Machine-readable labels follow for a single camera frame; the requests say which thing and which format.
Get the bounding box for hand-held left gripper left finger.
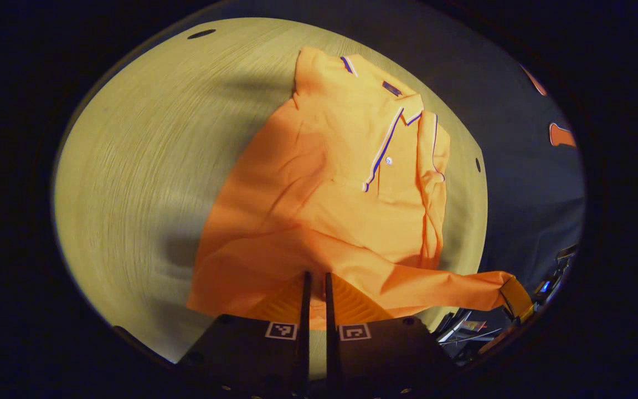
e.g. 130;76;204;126
178;272;313;397

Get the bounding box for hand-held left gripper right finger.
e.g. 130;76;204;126
325;272;452;397

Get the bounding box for orange T-shirt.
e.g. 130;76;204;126
186;45;519;331

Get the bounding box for black backdrop cloth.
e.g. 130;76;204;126
208;0;586;289

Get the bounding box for white cable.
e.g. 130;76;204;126
435;310;472;344

